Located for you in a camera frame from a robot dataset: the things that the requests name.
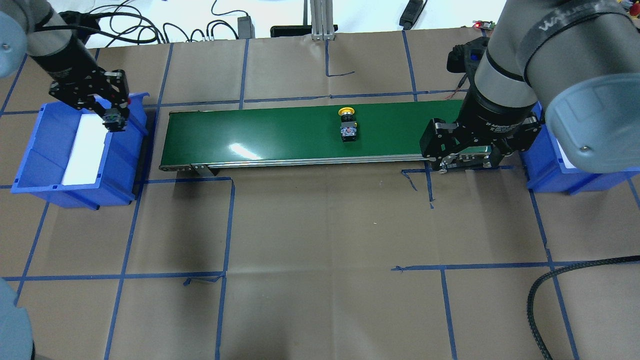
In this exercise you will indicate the blue plastic bin right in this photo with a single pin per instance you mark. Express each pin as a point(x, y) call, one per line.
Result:
point(550, 171)

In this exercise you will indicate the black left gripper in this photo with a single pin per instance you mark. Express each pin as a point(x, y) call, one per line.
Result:
point(71, 66)

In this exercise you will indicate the blue plastic bin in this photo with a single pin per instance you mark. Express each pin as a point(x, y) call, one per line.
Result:
point(48, 151)
point(550, 171)

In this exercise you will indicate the green conveyor belt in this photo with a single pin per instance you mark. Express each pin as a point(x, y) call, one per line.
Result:
point(298, 136)

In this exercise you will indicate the blue plastic bin left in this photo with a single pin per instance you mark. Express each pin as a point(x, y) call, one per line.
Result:
point(48, 151)

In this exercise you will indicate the aluminium frame post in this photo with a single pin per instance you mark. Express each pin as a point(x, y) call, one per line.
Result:
point(322, 20)

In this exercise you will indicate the red mushroom push button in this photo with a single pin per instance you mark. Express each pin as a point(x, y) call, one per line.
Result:
point(115, 118)

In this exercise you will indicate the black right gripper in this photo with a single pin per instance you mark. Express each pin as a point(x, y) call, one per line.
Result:
point(492, 118)

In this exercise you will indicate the yellow mushroom push button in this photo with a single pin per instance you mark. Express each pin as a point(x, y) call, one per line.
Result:
point(348, 124)

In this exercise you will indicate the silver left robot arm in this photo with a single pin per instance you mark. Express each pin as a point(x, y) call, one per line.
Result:
point(33, 28)

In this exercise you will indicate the black power adapter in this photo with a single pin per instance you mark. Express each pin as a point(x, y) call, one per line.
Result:
point(245, 27)

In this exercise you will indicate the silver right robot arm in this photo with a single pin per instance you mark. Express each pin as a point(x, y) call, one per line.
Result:
point(571, 66)

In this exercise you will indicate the white foam pad left bin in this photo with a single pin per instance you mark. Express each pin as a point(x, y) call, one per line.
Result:
point(86, 152)

